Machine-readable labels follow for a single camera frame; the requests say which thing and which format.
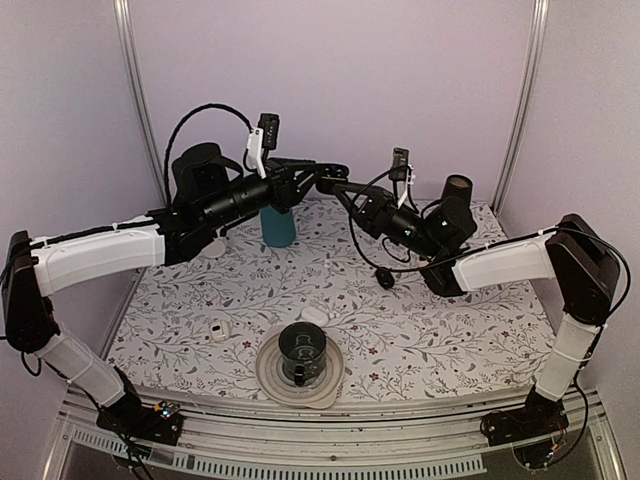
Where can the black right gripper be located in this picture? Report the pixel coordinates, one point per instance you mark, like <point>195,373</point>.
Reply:
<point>378,210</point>

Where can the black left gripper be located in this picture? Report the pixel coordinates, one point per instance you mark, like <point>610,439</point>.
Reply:
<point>282,172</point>

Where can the black oval charging case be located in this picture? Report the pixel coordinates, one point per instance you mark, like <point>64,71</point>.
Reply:
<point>331,185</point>

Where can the small black earbud case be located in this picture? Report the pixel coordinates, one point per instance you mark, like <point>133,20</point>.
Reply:
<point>385,278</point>

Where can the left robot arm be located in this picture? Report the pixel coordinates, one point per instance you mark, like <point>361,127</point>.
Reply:
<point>213,195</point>

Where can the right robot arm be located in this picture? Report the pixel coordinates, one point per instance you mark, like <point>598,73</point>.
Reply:
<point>586,268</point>

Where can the white open charging case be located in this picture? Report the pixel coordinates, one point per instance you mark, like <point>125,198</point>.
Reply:
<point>314,315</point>

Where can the small white earbud case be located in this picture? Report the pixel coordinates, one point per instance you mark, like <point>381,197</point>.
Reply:
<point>219,331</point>

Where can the teal cup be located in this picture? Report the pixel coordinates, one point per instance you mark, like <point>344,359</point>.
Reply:
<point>278,229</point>

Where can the dark brown tall cup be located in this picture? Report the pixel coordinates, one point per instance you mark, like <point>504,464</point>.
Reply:
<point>459,187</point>

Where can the clear plastic cup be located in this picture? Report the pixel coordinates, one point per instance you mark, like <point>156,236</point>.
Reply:
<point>215,250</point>

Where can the dark glass mug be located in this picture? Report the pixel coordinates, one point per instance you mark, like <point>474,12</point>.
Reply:
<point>303,349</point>

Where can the floral table cloth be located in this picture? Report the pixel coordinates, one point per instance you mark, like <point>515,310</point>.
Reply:
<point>400,344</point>

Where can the beige round plate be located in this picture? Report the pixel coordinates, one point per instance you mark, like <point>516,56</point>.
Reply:
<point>319,394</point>

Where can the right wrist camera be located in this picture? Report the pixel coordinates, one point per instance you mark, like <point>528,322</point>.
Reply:
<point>401,175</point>

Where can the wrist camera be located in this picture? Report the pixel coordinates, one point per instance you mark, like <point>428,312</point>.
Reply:
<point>401,175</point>
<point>261,141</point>

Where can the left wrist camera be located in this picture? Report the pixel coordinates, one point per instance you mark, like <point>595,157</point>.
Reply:
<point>261,141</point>

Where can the right aluminium frame post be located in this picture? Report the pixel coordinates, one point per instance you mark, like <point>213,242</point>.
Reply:
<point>533,56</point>

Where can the aluminium frame post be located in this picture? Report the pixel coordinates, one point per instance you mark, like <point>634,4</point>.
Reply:
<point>125,30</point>
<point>533,56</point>

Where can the left aluminium frame post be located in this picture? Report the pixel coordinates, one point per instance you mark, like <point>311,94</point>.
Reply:
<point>125,30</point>

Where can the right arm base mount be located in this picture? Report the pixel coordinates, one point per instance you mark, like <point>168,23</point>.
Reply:
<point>503,427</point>

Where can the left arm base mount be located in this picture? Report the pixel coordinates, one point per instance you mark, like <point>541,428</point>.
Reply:
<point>140,422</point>

